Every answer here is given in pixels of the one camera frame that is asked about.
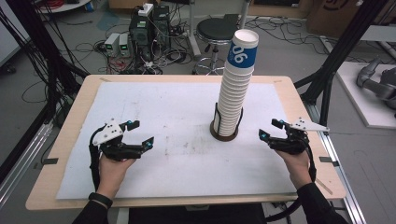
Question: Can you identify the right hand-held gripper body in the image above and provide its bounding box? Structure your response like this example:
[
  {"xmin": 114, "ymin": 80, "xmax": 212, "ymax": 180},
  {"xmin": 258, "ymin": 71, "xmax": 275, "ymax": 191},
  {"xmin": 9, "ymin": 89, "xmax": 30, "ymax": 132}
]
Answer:
[{"xmin": 268, "ymin": 117, "xmax": 331, "ymax": 156}]

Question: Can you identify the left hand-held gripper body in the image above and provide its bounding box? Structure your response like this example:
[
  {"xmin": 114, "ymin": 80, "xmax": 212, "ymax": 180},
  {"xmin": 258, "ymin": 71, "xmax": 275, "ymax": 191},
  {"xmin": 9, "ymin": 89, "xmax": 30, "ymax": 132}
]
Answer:
[{"xmin": 92, "ymin": 118, "xmax": 145, "ymax": 162}]

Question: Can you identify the brown cup holder wire frame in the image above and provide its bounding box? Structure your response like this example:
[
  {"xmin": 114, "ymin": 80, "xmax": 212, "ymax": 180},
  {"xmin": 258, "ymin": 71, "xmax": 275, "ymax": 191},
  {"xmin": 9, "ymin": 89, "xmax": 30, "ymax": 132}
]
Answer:
[{"xmin": 209, "ymin": 102, "xmax": 245, "ymax": 143}]

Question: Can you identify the tall stack of nested cups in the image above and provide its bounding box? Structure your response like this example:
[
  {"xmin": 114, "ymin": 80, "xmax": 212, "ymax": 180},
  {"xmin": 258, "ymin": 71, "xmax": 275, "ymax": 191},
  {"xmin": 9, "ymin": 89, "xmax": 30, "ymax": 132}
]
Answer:
[{"xmin": 217, "ymin": 66, "xmax": 255, "ymax": 138}]

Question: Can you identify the person's left hand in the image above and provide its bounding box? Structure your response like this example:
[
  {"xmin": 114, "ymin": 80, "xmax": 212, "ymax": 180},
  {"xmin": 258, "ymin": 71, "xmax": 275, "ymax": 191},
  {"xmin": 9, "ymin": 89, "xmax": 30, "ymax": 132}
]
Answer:
[{"xmin": 95, "ymin": 154, "xmax": 137, "ymax": 199}]

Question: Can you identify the person's right hand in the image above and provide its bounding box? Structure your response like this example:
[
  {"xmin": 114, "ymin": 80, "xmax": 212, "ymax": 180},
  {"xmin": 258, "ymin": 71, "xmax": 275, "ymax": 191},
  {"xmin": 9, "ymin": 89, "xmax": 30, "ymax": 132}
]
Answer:
[{"xmin": 275, "ymin": 149, "xmax": 313, "ymax": 190}]

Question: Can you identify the white foam mat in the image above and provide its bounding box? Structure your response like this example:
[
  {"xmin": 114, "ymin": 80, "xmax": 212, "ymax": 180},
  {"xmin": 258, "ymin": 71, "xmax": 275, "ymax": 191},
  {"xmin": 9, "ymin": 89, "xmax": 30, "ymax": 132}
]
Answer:
[{"xmin": 55, "ymin": 81, "xmax": 299, "ymax": 201}]

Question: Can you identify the black wristband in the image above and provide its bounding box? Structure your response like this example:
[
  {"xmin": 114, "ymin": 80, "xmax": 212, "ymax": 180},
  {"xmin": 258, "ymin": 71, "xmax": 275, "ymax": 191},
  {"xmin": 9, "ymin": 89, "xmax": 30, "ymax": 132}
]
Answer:
[{"xmin": 88, "ymin": 191, "xmax": 114, "ymax": 209}]

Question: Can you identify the long tan tape strip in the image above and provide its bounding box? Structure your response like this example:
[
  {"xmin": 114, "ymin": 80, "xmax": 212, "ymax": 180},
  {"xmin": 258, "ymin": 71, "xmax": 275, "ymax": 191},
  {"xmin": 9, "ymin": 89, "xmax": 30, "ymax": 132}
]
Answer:
[{"xmin": 315, "ymin": 177, "xmax": 333, "ymax": 196}]

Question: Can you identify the grey power supply unit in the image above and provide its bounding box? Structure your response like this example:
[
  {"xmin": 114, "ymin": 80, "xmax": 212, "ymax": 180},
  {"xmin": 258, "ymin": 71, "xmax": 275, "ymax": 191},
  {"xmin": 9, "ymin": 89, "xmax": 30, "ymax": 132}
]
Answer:
[
  {"xmin": 104, "ymin": 32, "xmax": 121, "ymax": 58},
  {"xmin": 118, "ymin": 33, "xmax": 132, "ymax": 58}
]

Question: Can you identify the white platform board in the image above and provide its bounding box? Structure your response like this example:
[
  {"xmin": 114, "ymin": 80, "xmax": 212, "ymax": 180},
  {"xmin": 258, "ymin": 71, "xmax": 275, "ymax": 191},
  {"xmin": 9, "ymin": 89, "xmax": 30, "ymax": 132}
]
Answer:
[{"xmin": 335, "ymin": 61, "xmax": 396, "ymax": 131}]

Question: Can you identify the person's dark clothing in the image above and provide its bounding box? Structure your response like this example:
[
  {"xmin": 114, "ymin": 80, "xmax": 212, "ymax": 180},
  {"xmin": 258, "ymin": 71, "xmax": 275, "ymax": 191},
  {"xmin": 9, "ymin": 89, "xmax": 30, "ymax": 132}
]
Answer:
[{"xmin": 128, "ymin": 203, "xmax": 268, "ymax": 224}]

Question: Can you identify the black computer tower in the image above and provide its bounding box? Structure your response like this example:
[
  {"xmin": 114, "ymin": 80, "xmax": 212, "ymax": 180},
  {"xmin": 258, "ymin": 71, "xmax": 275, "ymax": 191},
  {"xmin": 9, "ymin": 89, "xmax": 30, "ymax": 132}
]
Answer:
[
  {"xmin": 128, "ymin": 14, "xmax": 154, "ymax": 62},
  {"xmin": 151, "ymin": 5, "xmax": 172, "ymax": 51}
]

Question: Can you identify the black round stool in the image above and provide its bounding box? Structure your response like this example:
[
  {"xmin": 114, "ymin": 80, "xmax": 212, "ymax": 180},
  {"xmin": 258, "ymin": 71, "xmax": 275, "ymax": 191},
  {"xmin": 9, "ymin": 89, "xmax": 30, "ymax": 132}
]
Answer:
[{"xmin": 191, "ymin": 17, "xmax": 239, "ymax": 76}]

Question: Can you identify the white power strip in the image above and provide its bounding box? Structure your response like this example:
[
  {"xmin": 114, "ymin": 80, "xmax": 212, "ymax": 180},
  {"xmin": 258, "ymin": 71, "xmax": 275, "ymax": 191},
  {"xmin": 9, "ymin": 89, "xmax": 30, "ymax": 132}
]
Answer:
[{"xmin": 137, "ymin": 2, "xmax": 155, "ymax": 18}]

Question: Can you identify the cardboard box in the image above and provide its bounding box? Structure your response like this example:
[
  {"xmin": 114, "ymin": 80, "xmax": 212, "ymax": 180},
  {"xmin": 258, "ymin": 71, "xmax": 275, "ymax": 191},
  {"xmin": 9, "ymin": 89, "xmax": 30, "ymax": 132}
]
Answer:
[{"xmin": 305, "ymin": 0, "xmax": 373, "ymax": 40}]

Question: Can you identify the white round table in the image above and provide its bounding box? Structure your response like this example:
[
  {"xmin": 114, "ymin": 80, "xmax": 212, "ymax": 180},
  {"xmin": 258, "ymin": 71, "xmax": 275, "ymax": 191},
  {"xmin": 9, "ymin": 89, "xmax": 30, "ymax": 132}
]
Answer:
[{"xmin": 36, "ymin": 0, "xmax": 92, "ymax": 14}]

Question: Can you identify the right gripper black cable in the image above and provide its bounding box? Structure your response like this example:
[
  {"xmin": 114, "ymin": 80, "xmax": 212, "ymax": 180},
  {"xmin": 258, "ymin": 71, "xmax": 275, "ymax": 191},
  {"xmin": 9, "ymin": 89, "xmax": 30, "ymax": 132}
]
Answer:
[{"xmin": 265, "ymin": 144, "xmax": 318, "ymax": 223}]

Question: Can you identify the tangle of floor cables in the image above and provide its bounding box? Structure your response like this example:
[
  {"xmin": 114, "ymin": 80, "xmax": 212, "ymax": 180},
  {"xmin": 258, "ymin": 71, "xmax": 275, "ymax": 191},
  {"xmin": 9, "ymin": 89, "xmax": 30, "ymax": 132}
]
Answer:
[{"xmin": 92, "ymin": 36, "xmax": 195, "ymax": 76}]

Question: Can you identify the aluminium rail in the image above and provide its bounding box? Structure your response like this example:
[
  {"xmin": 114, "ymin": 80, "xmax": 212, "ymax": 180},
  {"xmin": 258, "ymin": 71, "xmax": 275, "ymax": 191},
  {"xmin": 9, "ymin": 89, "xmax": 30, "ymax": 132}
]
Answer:
[
  {"xmin": 305, "ymin": 102, "xmax": 368, "ymax": 224},
  {"xmin": 0, "ymin": 121, "xmax": 54, "ymax": 208}
]

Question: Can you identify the grey metal stand post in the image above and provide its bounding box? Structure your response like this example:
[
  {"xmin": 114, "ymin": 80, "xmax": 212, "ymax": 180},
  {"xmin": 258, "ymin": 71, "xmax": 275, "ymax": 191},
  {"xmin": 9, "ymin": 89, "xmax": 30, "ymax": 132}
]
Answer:
[{"xmin": 186, "ymin": 0, "xmax": 203, "ymax": 61}]

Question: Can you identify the black frame strut with cables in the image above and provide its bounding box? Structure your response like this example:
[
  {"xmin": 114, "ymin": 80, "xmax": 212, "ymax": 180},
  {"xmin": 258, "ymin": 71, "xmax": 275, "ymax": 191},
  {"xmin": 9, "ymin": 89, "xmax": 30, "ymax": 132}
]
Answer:
[{"xmin": 0, "ymin": 0, "xmax": 90, "ymax": 125}]

